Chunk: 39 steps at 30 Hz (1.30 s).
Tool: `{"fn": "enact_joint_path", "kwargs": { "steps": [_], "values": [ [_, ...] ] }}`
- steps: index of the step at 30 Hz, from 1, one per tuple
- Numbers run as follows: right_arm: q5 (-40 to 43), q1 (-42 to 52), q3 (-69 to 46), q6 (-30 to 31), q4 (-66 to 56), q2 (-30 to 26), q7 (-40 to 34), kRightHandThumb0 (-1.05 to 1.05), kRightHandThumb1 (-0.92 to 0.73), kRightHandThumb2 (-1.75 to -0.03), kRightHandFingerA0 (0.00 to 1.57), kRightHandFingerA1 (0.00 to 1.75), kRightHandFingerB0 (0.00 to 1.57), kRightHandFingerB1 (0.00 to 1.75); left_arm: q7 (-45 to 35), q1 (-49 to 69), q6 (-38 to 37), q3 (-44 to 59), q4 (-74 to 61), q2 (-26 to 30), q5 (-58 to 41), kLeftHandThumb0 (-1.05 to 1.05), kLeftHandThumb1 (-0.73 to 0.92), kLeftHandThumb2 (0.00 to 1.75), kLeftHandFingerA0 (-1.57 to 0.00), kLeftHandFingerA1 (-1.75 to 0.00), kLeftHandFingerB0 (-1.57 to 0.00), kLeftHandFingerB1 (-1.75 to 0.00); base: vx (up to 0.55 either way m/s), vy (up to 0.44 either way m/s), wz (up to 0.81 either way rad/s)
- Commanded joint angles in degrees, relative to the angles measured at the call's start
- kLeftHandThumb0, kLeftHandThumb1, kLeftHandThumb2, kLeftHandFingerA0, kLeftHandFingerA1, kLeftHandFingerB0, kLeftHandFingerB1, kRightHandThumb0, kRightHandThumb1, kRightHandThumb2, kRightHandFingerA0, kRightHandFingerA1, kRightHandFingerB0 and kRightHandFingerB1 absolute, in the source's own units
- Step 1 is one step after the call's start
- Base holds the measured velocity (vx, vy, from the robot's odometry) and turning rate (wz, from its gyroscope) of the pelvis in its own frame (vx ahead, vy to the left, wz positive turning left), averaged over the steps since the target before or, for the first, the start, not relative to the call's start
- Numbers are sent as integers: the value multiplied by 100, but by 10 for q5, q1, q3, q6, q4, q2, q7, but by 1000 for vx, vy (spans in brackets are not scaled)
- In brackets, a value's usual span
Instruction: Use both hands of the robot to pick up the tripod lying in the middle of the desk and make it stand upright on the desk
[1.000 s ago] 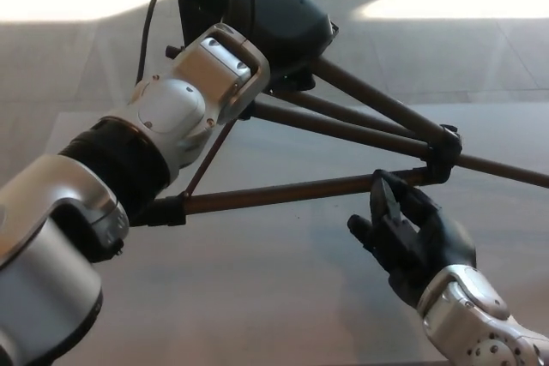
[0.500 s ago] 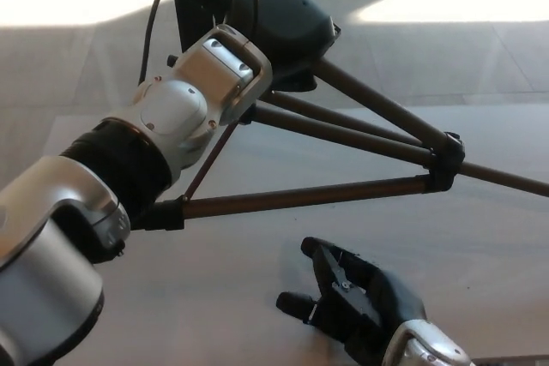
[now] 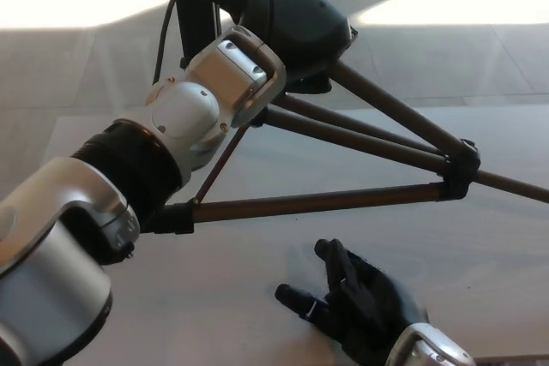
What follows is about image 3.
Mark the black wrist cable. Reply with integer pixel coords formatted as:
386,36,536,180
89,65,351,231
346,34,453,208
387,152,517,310
152,0,276,85

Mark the bronze tripod with black joints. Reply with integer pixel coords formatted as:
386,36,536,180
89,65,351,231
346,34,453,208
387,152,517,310
141,0,549,237

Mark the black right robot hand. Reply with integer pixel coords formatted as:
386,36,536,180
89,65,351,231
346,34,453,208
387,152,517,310
274,237,431,366

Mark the black vertical post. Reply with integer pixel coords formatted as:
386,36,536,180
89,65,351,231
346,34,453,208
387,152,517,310
168,0,222,72

